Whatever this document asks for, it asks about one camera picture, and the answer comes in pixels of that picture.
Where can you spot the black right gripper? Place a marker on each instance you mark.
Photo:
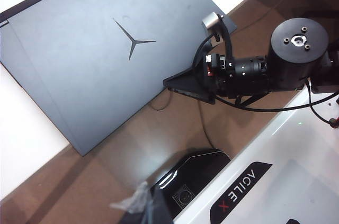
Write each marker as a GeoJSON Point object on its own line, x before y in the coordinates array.
{"type": "Point", "coordinates": [222, 75]}

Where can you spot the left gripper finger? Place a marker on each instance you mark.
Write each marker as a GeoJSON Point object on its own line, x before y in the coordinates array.
{"type": "Point", "coordinates": [157, 210]}

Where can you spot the dark grey laptop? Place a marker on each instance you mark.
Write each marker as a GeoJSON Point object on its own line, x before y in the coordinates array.
{"type": "Point", "coordinates": [79, 62]}

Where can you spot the white AgileX robot base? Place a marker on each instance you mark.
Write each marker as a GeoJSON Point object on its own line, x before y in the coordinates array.
{"type": "Point", "coordinates": [291, 168]}

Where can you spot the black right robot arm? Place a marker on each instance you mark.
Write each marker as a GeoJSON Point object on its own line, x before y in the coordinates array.
{"type": "Point", "coordinates": [296, 57]}

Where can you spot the black mobile chassis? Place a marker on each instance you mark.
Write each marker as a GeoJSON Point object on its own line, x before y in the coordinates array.
{"type": "Point", "coordinates": [196, 171]}

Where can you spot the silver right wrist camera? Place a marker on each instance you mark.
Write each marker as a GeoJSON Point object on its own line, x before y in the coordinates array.
{"type": "Point", "coordinates": [210, 20]}

